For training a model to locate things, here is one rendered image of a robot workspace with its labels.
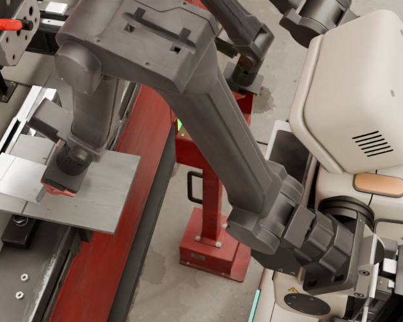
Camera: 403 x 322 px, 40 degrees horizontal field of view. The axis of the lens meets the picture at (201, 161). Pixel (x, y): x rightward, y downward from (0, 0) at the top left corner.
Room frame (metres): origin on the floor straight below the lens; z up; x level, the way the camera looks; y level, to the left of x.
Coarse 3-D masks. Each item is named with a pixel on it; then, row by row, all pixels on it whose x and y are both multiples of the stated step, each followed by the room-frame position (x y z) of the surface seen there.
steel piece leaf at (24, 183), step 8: (16, 160) 0.66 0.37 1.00; (24, 160) 0.66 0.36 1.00; (16, 168) 0.64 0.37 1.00; (24, 168) 0.64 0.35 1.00; (32, 168) 0.64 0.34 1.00; (40, 168) 0.64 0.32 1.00; (8, 176) 0.62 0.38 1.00; (16, 176) 0.62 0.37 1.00; (24, 176) 0.62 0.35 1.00; (32, 176) 0.62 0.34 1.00; (40, 176) 0.62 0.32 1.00; (0, 184) 0.60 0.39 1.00; (8, 184) 0.60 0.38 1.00; (16, 184) 0.60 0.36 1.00; (24, 184) 0.60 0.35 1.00; (32, 184) 0.60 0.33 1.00; (40, 184) 0.60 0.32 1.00; (8, 192) 0.58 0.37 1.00; (16, 192) 0.58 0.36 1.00; (24, 192) 0.58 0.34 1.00; (32, 192) 0.58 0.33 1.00; (40, 192) 0.57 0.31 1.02; (32, 200) 0.56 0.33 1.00; (40, 200) 0.56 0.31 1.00
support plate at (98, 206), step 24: (24, 144) 0.70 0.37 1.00; (48, 144) 0.70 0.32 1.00; (96, 168) 0.64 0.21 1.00; (120, 168) 0.64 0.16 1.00; (0, 192) 0.58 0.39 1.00; (96, 192) 0.58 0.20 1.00; (120, 192) 0.58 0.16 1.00; (24, 216) 0.53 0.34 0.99; (48, 216) 0.53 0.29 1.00; (72, 216) 0.53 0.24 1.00; (96, 216) 0.53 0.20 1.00; (120, 216) 0.53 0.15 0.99
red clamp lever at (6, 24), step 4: (0, 20) 0.71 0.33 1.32; (4, 20) 0.72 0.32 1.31; (8, 20) 0.72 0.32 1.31; (12, 20) 0.73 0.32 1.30; (16, 20) 0.74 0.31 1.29; (20, 20) 0.77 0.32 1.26; (24, 20) 0.77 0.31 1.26; (28, 20) 0.77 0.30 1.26; (0, 24) 0.71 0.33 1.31; (4, 24) 0.71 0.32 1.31; (8, 24) 0.72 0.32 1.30; (12, 24) 0.73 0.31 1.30; (16, 24) 0.74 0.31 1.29; (20, 24) 0.75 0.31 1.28; (24, 24) 0.77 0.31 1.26; (28, 24) 0.76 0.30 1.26; (32, 24) 0.77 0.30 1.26; (0, 28) 0.70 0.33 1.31; (4, 28) 0.71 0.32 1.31; (8, 28) 0.71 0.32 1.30; (12, 28) 0.72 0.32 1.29; (16, 28) 0.73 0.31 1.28; (20, 28) 0.74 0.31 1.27; (24, 28) 0.76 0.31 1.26; (28, 28) 0.76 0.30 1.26; (32, 28) 0.77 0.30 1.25
